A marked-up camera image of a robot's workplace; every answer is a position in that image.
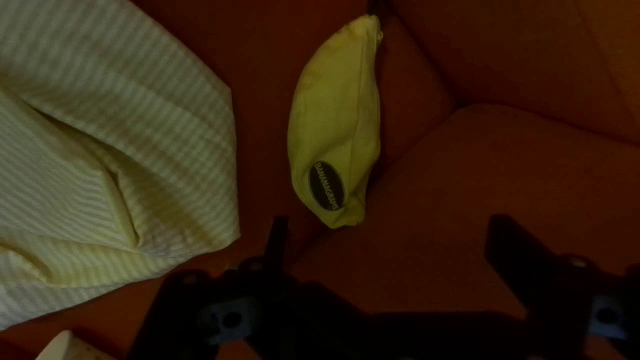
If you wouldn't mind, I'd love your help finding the yellow banana-shaped zip case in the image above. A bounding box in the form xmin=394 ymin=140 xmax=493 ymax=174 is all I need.
xmin=286 ymin=13 xmax=386 ymax=231

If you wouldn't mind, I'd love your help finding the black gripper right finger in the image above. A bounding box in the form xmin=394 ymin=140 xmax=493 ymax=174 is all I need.
xmin=486 ymin=214 xmax=640 ymax=360

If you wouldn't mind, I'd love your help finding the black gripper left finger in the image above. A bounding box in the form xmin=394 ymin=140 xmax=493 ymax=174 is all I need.
xmin=127 ymin=214 xmax=315 ymax=360

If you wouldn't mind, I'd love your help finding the yellow white striped towel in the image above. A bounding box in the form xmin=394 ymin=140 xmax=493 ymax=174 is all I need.
xmin=0 ymin=0 xmax=241 ymax=332

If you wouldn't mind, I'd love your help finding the orange upholstered armchair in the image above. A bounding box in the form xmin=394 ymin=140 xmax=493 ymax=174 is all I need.
xmin=0 ymin=0 xmax=640 ymax=360

